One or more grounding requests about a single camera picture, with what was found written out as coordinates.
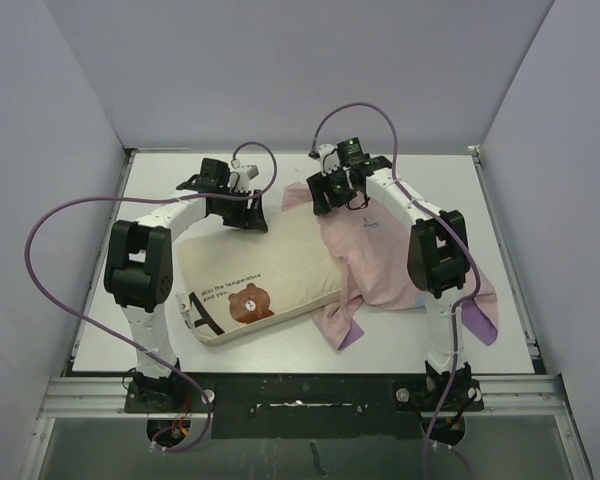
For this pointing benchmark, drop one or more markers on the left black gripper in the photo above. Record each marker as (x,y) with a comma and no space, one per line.
(251,218)

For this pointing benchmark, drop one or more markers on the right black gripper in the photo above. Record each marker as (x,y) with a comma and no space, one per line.
(318,185)

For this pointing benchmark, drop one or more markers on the pink pillowcase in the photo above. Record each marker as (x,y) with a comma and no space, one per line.
(373,247)

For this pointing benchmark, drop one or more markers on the cream pillow with bear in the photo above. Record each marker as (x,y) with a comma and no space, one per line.
(238,282)

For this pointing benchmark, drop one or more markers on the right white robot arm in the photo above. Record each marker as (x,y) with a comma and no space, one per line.
(436,262)

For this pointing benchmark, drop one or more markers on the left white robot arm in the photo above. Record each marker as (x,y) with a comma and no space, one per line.
(139,270)

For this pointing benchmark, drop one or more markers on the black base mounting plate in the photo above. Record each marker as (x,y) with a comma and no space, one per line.
(182,414)

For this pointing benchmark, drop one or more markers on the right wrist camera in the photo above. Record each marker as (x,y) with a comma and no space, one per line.
(327,157)

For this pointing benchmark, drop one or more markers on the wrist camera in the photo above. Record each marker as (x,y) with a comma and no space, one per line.
(242,175)
(327,157)

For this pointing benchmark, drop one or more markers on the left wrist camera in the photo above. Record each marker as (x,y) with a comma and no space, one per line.
(242,175)

